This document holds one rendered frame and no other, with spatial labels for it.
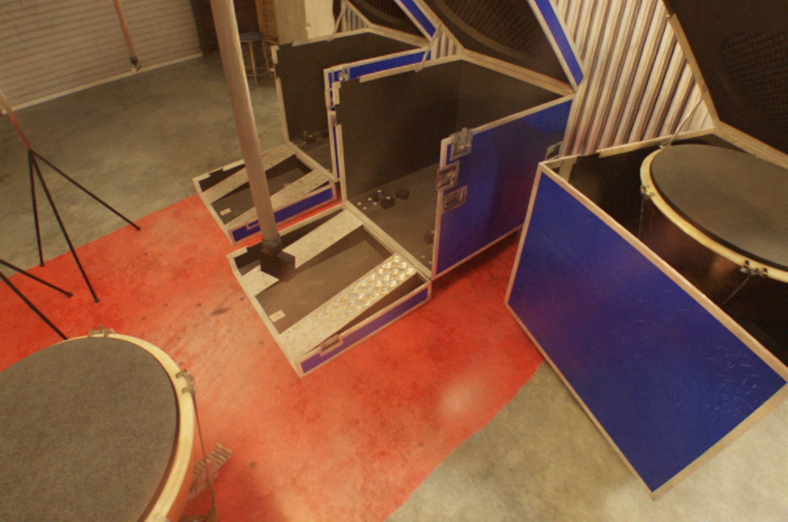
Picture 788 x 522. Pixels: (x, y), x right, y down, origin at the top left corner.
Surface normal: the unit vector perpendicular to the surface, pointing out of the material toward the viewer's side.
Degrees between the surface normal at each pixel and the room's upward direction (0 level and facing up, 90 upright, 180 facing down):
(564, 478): 0
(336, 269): 1
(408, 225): 0
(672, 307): 90
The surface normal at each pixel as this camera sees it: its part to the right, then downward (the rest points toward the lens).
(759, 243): 0.00, -0.78
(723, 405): -0.93, 0.23
